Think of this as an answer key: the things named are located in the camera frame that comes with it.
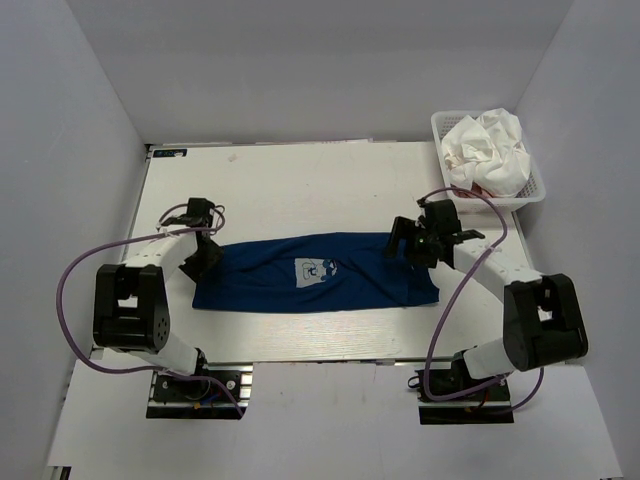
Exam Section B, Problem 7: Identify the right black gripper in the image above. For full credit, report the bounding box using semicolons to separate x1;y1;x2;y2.
381;217;438;269

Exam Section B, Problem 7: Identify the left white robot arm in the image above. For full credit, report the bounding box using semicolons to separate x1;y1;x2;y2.
93;198;224;399

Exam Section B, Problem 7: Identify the white t shirt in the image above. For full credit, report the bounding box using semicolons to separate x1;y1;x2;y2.
441;108;531;198

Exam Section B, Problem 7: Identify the pink t shirt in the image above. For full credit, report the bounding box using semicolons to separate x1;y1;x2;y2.
453;184;494;199

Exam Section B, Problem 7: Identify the blue t shirt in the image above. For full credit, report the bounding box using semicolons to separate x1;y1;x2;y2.
192;232;439;314

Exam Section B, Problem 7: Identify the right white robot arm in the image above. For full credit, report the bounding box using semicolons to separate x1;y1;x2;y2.
384;200;588;401

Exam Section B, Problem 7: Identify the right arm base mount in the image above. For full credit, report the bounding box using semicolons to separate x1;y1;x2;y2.
407;367;515;426

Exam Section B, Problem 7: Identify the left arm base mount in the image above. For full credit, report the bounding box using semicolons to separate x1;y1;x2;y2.
146;364;253;420

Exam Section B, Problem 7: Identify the blue table label sticker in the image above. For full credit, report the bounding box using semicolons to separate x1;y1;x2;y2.
152;148;188;158

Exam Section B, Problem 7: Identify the white plastic basket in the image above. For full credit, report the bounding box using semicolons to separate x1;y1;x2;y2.
431;110;546;213

